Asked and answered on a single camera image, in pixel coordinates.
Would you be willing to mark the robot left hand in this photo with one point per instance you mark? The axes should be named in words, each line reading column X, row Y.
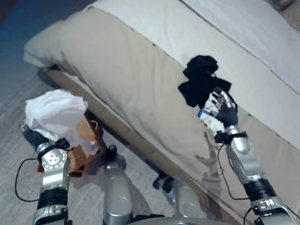
column 35, row 138

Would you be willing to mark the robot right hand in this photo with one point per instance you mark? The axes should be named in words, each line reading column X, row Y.
column 228, row 114

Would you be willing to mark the white cloth with blue tag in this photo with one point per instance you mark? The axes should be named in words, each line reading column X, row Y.
column 212, row 120

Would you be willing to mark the white garment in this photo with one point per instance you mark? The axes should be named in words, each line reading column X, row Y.
column 56, row 112

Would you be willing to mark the black garment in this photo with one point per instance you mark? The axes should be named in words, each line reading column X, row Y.
column 199, row 79

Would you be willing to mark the robot left arm silver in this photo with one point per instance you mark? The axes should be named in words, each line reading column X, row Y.
column 52, row 173

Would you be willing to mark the robot right arm silver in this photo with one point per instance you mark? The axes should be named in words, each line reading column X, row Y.
column 248, row 164

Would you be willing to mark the brown woven basket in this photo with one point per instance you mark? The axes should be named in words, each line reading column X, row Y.
column 78, row 157

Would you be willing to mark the robot left foot dark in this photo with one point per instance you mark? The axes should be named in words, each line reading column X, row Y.
column 112, row 151

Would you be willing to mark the robot foot dark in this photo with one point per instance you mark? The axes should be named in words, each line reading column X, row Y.
column 162, row 182
column 112, row 151

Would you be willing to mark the white bed sheet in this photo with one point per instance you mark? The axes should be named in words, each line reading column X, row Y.
column 234, row 30

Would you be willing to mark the tan bed base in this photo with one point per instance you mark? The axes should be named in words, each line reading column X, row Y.
column 122, row 131

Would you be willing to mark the robot right foot dark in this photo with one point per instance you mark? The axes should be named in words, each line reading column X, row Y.
column 162, row 182

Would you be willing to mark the robot right leg silver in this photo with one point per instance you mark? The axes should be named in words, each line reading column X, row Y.
column 186, row 201

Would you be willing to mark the robot leg silver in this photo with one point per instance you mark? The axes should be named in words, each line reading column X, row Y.
column 117, row 194
column 186, row 201

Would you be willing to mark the robot left leg silver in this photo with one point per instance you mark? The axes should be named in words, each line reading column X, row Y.
column 117, row 194

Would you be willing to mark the robot waist silver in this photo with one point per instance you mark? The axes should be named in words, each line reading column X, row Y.
column 168, row 221

